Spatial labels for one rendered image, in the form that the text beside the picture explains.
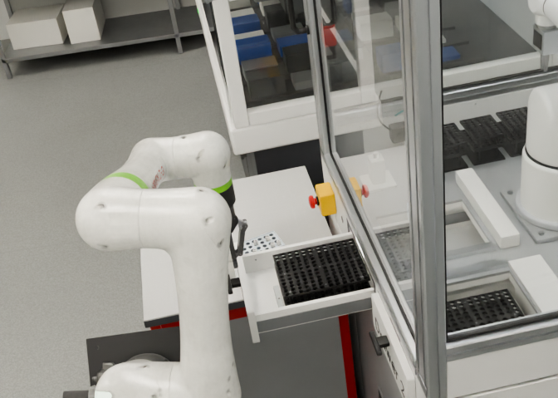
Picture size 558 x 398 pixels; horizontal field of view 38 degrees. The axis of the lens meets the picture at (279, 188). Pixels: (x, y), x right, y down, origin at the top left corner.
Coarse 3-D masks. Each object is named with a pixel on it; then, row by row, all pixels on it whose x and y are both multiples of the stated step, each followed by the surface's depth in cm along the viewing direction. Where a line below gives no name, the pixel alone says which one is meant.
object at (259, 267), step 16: (320, 240) 221; (336, 240) 222; (256, 256) 220; (256, 272) 223; (272, 272) 222; (368, 272) 217; (256, 288) 217; (272, 288) 216; (368, 288) 202; (256, 304) 212; (272, 304) 211; (304, 304) 201; (320, 304) 201; (336, 304) 202; (352, 304) 203; (368, 304) 204; (256, 320) 200; (272, 320) 201; (288, 320) 202; (304, 320) 203
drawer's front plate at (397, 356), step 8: (376, 296) 195; (376, 304) 192; (376, 312) 194; (384, 312) 190; (384, 320) 187; (384, 328) 186; (392, 328) 185; (392, 336) 183; (392, 344) 181; (384, 352) 193; (392, 352) 183; (400, 352) 178; (392, 360) 185; (400, 360) 177; (392, 368) 187; (400, 368) 177; (408, 368) 174; (400, 376) 179; (408, 376) 172; (400, 384) 181; (408, 384) 173; (400, 392) 183; (408, 392) 174
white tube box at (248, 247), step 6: (264, 234) 243; (270, 234) 243; (276, 234) 242; (246, 240) 242; (252, 240) 242; (258, 240) 243; (264, 240) 241; (270, 240) 240; (276, 240) 240; (246, 246) 240; (252, 246) 239; (258, 246) 239; (264, 246) 240; (270, 246) 238; (276, 246) 238; (246, 252) 238; (252, 252) 237
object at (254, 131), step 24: (216, 0) 251; (216, 24) 257; (216, 72) 317; (240, 72) 266; (240, 96) 270; (240, 120) 275; (264, 120) 277; (288, 120) 278; (312, 120) 280; (240, 144) 280; (264, 144) 281; (288, 144) 283; (312, 144) 287; (264, 168) 289; (288, 168) 291; (312, 168) 292
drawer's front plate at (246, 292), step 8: (240, 256) 214; (240, 264) 211; (240, 272) 209; (240, 280) 206; (248, 288) 203; (248, 296) 201; (248, 304) 198; (248, 312) 196; (248, 320) 198; (256, 328) 199; (256, 336) 200
